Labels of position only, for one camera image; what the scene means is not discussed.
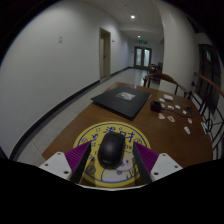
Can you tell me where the black computer mouse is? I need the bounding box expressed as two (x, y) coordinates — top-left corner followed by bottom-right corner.
(97, 131), (127, 170)

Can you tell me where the beige side door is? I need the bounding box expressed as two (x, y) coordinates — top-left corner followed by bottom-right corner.
(98, 27), (112, 81)

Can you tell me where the metal railing with wooden handrail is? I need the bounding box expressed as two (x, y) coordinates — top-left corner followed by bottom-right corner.
(187, 71), (224, 162)

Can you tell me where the small black charger block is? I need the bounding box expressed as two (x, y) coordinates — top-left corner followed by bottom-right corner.
(149, 100), (163, 113)

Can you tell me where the dark framed window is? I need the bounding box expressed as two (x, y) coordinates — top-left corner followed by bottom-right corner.
(195, 43), (222, 113)

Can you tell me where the black cable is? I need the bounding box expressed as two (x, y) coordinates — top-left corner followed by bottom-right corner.
(161, 105), (195, 117)

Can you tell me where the long white card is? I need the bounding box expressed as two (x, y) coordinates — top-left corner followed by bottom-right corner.
(200, 121), (209, 135)

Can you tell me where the yellow round printed mouse pad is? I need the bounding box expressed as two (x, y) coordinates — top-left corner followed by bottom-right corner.
(73, 121), (152, 189)

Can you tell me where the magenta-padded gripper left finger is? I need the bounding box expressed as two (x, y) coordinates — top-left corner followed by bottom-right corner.
(39, 141), (92, 185)

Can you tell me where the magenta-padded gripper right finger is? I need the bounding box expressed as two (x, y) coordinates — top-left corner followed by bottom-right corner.
(132, 142), (184, 185)

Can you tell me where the black closed laptop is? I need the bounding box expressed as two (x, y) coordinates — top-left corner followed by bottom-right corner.
(90, 85), (153, 121)

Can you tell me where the wooden armchair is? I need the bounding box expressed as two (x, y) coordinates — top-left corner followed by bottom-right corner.
(142, 72), (190, 99)

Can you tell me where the glazed double door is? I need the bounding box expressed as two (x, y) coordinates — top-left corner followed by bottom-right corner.
(133, 45), (153, 71)

